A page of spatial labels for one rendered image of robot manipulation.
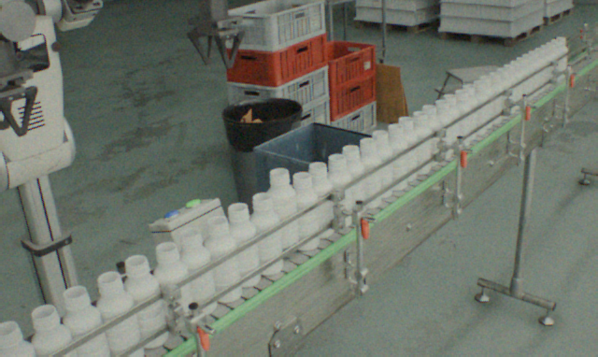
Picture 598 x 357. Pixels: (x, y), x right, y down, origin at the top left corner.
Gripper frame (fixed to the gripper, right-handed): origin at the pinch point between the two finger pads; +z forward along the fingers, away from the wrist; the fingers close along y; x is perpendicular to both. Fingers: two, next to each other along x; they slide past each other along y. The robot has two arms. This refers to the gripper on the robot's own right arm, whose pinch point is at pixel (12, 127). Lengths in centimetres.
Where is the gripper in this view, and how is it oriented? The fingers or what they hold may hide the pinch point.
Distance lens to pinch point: 104.3
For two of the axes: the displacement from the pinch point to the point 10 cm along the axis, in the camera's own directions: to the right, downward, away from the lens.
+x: 6.4, -3.3, 6.9
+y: 7.6, 2.0, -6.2
